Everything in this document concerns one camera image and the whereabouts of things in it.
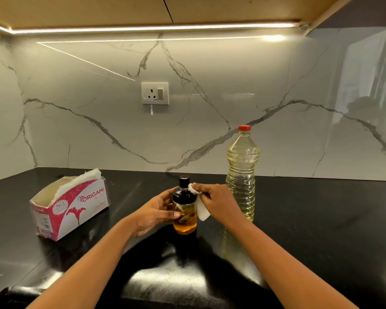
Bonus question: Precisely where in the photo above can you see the person's left hand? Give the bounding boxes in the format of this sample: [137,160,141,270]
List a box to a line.
[124,187,181,239]

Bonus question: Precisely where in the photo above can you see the person's right hand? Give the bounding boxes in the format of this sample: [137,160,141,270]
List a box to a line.
[191,182,248,230]

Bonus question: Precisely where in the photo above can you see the single white tissue sheet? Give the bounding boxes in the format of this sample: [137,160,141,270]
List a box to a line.
[187,183,211,222]

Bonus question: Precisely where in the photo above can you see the small glass oil bottle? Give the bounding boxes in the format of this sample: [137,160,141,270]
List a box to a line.
[172,175,198,236]

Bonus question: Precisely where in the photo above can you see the black knobbed bottle lid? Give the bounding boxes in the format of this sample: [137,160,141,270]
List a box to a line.
[172,175,197,205]

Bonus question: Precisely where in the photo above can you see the large clear plastic oil bottle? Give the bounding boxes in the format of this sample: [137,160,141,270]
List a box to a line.
[225,125,261,222]

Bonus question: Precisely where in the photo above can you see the person's left forearm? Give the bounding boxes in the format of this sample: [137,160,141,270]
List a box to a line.
[25,220,137,309]

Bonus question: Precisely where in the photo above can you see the person's right forearm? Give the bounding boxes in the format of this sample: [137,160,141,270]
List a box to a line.
[226,217,359,309]

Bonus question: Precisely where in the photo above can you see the black stone countertop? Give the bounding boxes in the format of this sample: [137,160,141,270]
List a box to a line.
[0,167,386,309]

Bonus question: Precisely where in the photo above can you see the red and white tissue box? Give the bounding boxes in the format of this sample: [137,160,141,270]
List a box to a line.
[29,176,111,242]

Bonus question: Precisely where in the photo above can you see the stack of white tissues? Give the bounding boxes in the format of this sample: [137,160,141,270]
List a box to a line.
[50,167,102,206]

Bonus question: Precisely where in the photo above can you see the LED strip light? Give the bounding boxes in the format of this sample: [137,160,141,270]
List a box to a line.
[0,19,302,35]

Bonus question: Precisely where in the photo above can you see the white wall socket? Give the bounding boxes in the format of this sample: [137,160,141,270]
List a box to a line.
[141,82,170,106]

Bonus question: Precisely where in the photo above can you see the wall cabinet body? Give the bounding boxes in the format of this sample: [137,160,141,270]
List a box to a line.
[0,0,358,36]

